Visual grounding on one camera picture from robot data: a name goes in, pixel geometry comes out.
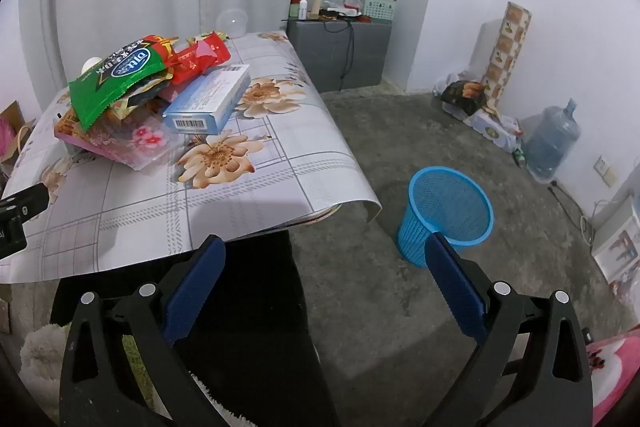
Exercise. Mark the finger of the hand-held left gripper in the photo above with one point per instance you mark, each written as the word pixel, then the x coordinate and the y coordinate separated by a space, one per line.
pixel 25 202
pixel 12 239

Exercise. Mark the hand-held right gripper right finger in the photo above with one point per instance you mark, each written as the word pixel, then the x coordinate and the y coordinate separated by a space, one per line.
pixel 455 287

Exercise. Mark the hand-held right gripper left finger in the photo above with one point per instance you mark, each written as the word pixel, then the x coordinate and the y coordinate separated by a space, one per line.
pixel 195 292

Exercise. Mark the pink flower transparent packet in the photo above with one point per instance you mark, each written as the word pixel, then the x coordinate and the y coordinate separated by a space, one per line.
pixel 140 142

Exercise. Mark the person's black trouser leg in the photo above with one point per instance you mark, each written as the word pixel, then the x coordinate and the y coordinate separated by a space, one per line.
pixel 260 332

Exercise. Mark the gold patterned snack packet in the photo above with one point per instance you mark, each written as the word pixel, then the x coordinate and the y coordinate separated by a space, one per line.
pixel 75 124

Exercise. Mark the floral tablecloth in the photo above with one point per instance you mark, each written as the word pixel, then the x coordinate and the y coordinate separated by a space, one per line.
pixel 250 187

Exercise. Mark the green snack packet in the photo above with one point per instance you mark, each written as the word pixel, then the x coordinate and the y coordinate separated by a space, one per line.
pixel 110 82

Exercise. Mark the white round lid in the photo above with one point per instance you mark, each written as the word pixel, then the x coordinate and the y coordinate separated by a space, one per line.
pixel 92 64

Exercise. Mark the white printed box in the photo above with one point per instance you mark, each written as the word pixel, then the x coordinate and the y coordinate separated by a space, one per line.
pixel 492 127

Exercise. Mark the black snack packet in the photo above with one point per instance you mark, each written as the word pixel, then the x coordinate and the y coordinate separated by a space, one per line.
pixel 145 89

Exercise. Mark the white water dispenser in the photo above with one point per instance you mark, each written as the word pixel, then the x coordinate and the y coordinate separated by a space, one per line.
pixel 617 237

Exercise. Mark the blue water jug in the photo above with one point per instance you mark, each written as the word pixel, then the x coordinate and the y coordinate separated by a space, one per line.
pixel 550 142

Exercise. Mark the pink blanket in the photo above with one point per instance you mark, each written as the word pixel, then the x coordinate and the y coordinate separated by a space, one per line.
pixel 612 372

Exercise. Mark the black snack bag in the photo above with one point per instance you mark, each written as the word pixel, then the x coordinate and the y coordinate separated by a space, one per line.
pixel 462 97

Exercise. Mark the red snack packet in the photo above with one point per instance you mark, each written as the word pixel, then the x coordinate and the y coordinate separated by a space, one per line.
pixel 195 59

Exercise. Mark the grey cabinet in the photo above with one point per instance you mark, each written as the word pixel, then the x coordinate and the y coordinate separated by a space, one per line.
pixel 325 57

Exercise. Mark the green plastic basket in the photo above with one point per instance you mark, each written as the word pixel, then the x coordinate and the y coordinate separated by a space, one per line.
pixel 378 9

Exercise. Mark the white power strip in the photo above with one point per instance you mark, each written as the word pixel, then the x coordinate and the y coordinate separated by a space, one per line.
pixel 340 12

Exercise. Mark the pale green bottle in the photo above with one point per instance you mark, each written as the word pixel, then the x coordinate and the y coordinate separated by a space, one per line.
pixel 294 11

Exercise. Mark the wall outlet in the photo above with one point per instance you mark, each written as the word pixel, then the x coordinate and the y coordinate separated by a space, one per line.
pixel 605 171

